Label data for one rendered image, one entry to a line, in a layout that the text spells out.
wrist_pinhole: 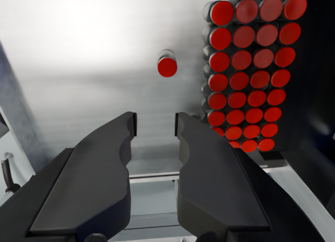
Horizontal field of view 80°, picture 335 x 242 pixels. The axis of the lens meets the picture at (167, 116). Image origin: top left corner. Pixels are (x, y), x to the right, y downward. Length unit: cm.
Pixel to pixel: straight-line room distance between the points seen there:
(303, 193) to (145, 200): 156
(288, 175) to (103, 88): 30
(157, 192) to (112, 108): 149
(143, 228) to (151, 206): 69
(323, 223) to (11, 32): 43
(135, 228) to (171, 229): 18
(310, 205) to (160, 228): 93
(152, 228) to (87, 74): 101
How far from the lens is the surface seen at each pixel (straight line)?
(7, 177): 177
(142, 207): 189
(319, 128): 39
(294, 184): 36
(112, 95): 28
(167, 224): 120
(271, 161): 36
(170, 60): 21
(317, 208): 33
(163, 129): 30
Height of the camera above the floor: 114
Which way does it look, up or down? 61 degrees down
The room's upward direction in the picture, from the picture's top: 176 degrees clockwise
